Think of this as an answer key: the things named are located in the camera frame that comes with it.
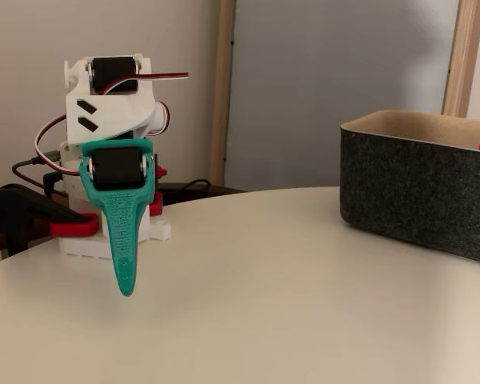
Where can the teal gripper black servo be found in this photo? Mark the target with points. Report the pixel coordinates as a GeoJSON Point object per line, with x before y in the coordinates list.
{"type": "Point", "coordinates": [113, 168]}

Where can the black clamp red pad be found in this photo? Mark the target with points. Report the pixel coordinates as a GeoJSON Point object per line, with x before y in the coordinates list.
{"type": "Point", "coordinates": [20, 208]}
{"type": "Point", "coordinates": [156, 206]}

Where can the dark grey felt bin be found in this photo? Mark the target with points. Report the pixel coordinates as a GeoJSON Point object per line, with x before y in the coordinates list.
{"type": "Point", "coordinates": [404, 188]}

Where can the black power plug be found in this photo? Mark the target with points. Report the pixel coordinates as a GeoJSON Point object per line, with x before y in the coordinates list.
{"type": "Point", "coordinates": [50, 180]}

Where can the wooden shelf post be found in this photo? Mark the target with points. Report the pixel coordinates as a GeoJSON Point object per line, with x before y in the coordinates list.
{"type": "Point", "coordinates": [222, 100]}
{"type": "Point", "coordinates": [462, 60]}

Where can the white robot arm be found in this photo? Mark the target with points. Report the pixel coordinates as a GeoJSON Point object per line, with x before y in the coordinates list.
{"type": "Point", "coordinates": [112, 116]}

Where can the grey board panel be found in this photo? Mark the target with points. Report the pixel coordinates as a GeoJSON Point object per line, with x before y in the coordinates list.
{"type": "Point", "coordinates": [324, 80]}

